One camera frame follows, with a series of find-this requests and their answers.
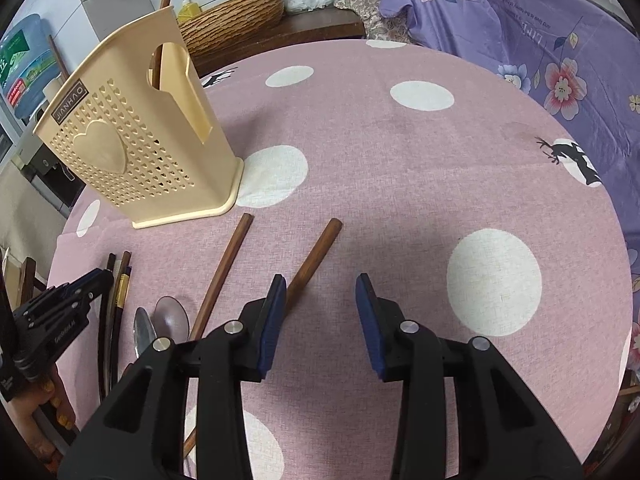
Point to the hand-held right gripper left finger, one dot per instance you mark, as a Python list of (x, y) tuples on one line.
[(270, 330)]

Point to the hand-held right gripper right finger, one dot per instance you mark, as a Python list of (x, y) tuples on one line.
[(370, 330)]

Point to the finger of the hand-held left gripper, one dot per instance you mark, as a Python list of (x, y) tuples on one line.
[(92, 282), (50, 330)]

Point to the bundle of dark chopsticks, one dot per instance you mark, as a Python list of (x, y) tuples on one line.
[(121, 295)]

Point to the silver metal spoon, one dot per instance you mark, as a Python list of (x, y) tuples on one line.
[(142, 330)]

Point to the glossy grey spoon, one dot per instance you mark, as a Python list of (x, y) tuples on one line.
[(172, 315)]

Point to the beige plastic utensil holder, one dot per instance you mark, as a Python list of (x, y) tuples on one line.
[(140, 160)]

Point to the person's left hand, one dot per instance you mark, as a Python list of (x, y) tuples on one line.
[(47, 405)]

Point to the dark wooden chair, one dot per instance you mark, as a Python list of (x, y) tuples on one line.
[(27, 280)]

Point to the grey water dispenser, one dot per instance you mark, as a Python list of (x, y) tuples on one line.
[(50, 180)]

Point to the pink polka dot tablecloth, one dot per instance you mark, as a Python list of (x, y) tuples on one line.
[(400, 185)]

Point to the blue water bottle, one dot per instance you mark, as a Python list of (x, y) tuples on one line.
[(25, 60)]

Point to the yellow soap pump bottle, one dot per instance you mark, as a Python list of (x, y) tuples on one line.
[(189, 10)]

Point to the brown ribbed wash basin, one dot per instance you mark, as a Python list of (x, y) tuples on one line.
[(235, 15)]

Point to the dark wooden vanity counter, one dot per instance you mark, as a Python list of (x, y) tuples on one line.
[(310, 27)]

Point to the beige floral cloth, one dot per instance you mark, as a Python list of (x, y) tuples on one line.
[(360, 5)]

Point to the white bath sponge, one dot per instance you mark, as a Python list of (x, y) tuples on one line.
[(310, 1)]

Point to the purple floral cloth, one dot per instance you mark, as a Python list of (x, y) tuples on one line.
[(500, 25)]

